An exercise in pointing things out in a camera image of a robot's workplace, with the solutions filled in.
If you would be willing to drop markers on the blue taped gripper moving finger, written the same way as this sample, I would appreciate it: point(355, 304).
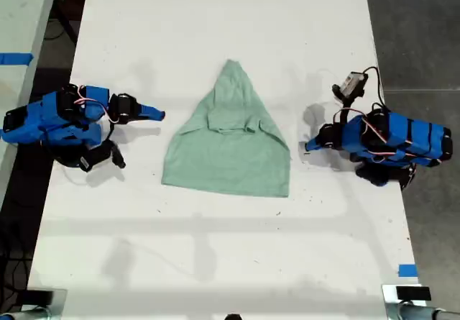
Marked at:
point(151, 116)
point(317, 147)

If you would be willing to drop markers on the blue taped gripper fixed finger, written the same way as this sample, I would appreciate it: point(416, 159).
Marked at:
point(316, 141)
point(151, 109)

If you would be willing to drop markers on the pale green T-shirt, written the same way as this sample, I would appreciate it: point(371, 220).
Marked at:
point(230, 154)

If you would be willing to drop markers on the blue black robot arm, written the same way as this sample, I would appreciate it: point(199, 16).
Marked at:
point(50, 118)
point(402, 136)

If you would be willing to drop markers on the long blue tape strip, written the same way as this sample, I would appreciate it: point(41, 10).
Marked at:
point(16, 58)

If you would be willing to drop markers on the small blue tape piece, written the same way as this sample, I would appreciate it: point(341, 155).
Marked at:
point(408, 270)

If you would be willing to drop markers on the metal table clamp plate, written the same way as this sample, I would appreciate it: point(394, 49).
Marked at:
point(59, 300)
point(389, 295)

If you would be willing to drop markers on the small black box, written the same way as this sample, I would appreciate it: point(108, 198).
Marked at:
point(413, 293)
point(34, 297)

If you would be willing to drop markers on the small black round object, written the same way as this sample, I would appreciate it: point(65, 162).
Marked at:
point(233, 317)

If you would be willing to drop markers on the grey metal pipe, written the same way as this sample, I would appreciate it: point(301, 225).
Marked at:
point(427, 313)
point(21, 314)

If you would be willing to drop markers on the black camera stalk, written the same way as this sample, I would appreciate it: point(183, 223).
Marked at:
point(344, 109)

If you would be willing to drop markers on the black camera box with label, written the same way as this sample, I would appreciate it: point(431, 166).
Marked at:
point(97, 158)

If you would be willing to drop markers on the grey black camera box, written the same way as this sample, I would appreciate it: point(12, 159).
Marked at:
point(354, 84)

